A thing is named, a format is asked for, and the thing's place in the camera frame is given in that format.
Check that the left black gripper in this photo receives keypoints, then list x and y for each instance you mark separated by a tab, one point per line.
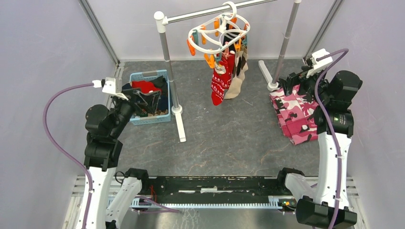
140	107

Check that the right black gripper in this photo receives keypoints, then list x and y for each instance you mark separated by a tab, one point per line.
293	78

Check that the pink camouflage bag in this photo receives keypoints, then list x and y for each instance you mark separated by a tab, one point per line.
295	114

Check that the orange clothespin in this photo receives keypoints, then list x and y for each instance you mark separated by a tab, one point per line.
210	59
190	44
237	45
203	39
216	24

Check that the teal clothespin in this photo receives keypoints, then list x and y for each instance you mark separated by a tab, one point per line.
217	59

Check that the pink clothespin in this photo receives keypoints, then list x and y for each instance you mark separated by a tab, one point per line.
224	55

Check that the black white-striped sock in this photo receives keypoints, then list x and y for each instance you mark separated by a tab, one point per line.
227	38

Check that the white clip hanger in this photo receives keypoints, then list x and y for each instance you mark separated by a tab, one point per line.
229	22

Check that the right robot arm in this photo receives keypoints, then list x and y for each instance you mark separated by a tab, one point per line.
326	206

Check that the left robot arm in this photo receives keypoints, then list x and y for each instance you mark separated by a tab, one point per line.
104	126

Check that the navy blue sock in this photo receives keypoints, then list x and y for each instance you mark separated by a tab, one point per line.
146	86

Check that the light blue plastic basket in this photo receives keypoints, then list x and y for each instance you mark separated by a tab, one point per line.
158	118

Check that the silver white drying rack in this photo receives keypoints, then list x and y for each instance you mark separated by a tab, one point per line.
162	21

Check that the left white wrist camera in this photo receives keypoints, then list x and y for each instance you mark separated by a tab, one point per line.
111	86

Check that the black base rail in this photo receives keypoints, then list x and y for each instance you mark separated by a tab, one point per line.
214	189

